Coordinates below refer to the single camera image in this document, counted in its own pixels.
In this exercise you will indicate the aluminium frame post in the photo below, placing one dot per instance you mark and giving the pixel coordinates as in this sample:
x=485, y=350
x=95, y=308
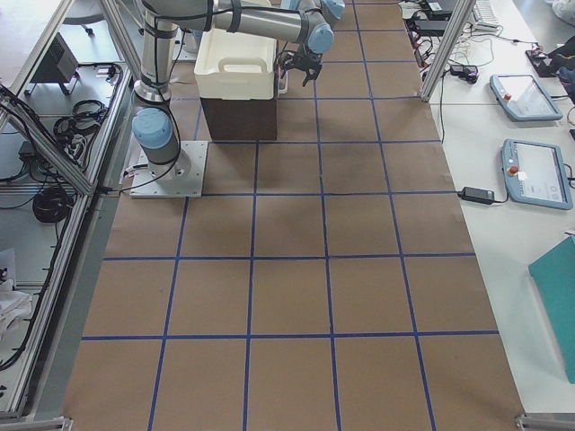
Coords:
x=452, y=33

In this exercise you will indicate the teal box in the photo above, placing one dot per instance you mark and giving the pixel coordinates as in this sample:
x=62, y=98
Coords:
x=553, y=274

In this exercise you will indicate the black power adapter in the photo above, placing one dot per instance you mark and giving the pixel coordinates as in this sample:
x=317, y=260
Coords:
x=481, y=196

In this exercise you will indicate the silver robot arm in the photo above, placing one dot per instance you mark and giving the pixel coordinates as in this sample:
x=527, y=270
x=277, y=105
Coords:
x=306, y=23
x=332, y=10

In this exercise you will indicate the near teach pendant tablet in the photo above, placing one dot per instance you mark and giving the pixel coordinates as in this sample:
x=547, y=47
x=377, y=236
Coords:
x=534, y=174

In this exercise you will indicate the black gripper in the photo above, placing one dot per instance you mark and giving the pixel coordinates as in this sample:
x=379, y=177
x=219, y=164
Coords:
x=309, y=61

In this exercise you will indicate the wooden drawer with white handle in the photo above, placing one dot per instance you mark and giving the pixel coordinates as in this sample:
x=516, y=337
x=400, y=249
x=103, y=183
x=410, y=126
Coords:
x=282, y=81

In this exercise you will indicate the teach pendant tablet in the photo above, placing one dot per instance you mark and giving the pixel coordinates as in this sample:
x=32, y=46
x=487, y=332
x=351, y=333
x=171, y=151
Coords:
x=534, y=174
x=523, y=98

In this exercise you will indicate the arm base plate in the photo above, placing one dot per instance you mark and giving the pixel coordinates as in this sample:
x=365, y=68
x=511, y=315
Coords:
x=184, y=179

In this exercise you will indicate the far teach pendant tablet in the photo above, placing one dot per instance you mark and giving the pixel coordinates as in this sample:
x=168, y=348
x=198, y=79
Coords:
x=523, y=98

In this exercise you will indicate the dark wooden drawer cabinet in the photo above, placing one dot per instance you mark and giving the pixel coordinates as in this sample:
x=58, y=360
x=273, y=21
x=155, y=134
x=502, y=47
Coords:
x=241, y=120

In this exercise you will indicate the white foam tray box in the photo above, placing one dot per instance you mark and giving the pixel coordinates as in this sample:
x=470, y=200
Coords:
x=235, y=66

